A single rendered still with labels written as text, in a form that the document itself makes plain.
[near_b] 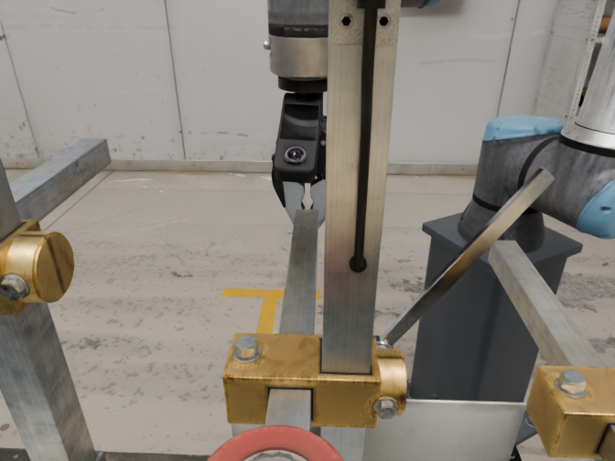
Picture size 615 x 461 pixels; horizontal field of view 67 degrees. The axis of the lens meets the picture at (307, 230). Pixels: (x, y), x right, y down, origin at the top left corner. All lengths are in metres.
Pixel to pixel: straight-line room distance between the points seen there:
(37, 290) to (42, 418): 0.14
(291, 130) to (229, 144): 2.62
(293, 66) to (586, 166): 0.58
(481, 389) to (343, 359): 0.95
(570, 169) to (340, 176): 0.71
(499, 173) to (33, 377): 0.89
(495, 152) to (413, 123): 2.06
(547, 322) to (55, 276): 0.43
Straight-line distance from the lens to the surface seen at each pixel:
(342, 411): 0.37
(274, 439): 0.27
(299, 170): 0.50
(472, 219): 1.12
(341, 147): 0.27
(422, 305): 0.40
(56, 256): 0.37
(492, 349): 1.20
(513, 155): 1.03
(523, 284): 0.56
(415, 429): 0.47
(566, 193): 0.96
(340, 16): 0.25
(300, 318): 0.42
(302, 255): 0.51
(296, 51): 0.53
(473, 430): 0.48
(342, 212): 0.28
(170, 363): 1.68
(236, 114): 3.08
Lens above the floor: 1.12
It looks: 28 degrees down
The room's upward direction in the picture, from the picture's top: straight up
